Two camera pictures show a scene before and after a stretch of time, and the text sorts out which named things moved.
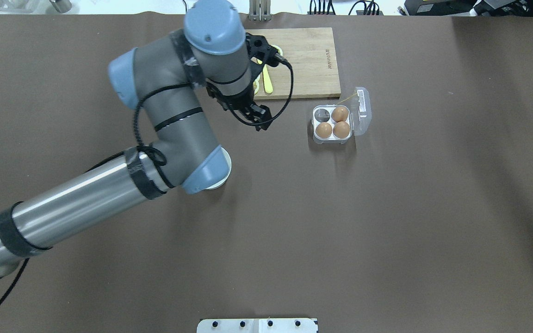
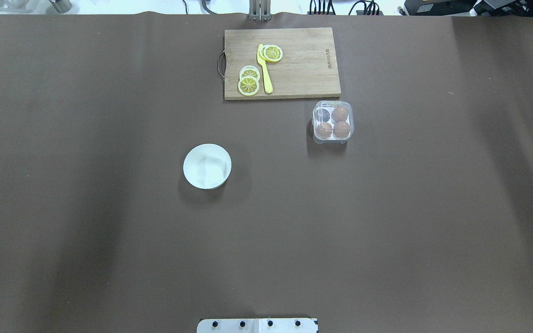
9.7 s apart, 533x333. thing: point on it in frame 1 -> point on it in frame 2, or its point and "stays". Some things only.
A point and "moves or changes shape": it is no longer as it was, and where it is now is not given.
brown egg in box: [339, 114] stays
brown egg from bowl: [323, 130] stays
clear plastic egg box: [337, 123] moves or changes shape
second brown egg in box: [341, 129] stays
